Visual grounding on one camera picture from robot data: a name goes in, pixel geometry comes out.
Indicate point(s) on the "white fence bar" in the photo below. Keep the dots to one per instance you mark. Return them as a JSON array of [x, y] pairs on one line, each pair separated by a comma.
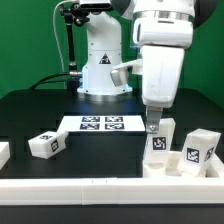
[[116, 191], [4, 153], [216, 168]]

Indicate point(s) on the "white round stool seat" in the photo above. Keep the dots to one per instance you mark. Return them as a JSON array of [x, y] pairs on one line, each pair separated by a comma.
[[167, 170]]

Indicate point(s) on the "white front fence bar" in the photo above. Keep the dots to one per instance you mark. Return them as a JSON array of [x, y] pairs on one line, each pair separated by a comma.
[[116, 191]]

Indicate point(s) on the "white left fence bar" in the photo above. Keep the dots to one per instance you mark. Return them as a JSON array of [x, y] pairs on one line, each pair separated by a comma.
[[4, 153]]

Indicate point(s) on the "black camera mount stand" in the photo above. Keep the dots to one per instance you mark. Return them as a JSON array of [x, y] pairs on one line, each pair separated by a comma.
[[74, 15]]

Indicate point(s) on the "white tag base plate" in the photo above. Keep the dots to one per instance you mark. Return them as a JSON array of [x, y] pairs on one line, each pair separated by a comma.
[[127, 123]]

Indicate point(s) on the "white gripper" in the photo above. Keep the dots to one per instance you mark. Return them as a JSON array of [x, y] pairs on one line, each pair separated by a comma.
[[162, 44]]

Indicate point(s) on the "white right fence bar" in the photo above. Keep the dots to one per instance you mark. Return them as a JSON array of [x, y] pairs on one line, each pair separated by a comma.
[[216, 168]]

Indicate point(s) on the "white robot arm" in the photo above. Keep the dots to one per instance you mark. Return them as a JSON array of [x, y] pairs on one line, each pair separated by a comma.
[[104, 33]]

